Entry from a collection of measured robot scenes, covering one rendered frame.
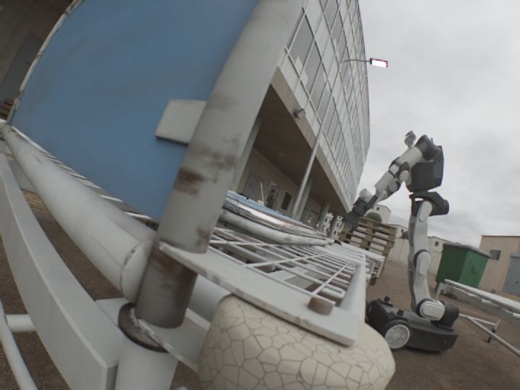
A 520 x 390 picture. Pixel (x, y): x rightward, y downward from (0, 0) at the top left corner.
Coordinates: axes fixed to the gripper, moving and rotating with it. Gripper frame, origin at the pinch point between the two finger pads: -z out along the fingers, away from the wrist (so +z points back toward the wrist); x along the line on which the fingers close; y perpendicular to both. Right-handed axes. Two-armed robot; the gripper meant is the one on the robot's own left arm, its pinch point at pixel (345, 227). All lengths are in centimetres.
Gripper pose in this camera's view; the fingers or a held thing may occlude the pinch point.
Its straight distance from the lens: 161.7
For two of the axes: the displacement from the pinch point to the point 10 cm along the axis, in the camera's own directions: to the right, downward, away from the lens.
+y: 2.8, 1.4, 9.5
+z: 6.3, -7.7, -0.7
